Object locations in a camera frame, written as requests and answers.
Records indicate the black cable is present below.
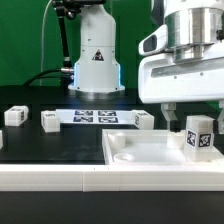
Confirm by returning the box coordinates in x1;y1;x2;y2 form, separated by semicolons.
22;68;74;88

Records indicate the white square table top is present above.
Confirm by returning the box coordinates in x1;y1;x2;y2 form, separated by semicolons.
102;129;224;165

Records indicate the white U-shaped fence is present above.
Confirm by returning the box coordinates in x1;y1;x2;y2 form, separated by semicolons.
0;162;224;192

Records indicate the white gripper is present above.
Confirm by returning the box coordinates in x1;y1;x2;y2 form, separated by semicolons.
138;52;224;134

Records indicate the white cable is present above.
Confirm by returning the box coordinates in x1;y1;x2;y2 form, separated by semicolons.
39;0;54;87

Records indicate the white part left edge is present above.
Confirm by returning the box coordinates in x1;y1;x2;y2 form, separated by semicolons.
0;130;3;150

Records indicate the white marker sheet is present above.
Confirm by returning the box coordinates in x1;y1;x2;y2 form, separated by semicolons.
56;109;134;125

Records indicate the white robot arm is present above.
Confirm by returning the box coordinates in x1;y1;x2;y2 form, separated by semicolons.
70;0;224;134

